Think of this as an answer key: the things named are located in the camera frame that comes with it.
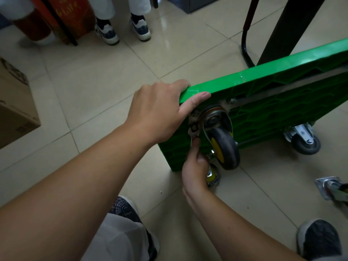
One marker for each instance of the person's left hand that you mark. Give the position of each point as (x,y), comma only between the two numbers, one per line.
(157,114)

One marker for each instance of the person's right hand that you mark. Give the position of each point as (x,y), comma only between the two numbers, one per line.
(194,171)

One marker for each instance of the silver wrench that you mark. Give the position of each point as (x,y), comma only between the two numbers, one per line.
(193,131)

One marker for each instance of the green platform trolley deck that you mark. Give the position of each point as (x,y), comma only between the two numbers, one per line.
(272,100)

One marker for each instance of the grey caster wheel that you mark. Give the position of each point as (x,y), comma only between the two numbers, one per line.
(305,142)

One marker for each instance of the person's left forearm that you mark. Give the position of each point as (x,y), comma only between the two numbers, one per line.
(59,195)

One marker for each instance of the person's right forearm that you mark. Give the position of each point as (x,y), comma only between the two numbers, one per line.
(239,231)

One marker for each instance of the person's dark shoe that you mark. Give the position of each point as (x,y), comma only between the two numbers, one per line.
(127,209)
(319,239)

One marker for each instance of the person's light trousers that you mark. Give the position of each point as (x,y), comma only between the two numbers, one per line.
(117,239)

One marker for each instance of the brown cardboard box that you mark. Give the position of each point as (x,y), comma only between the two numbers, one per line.
(13,105)

